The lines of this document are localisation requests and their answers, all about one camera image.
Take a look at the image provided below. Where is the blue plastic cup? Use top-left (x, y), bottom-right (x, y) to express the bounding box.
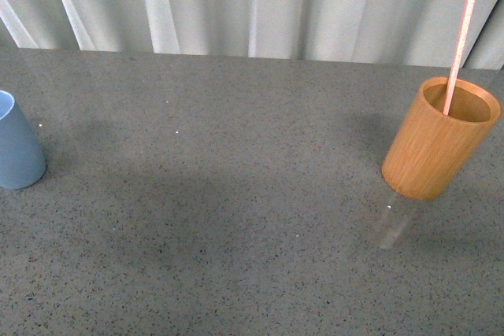
top-left (1, 90), bottom-right (46, 190)

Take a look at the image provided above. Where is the pink chopstick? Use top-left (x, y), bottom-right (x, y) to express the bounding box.
top-left (443, 0), bottom-right (476, 116)

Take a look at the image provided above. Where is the bamboo chopstick holder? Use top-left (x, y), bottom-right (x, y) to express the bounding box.
top-left (381, 77), bottom-right (502, 201)

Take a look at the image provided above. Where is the white pleated curtain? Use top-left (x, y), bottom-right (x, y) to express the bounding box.
top-left (1, 0), bottom-right (503, 69)

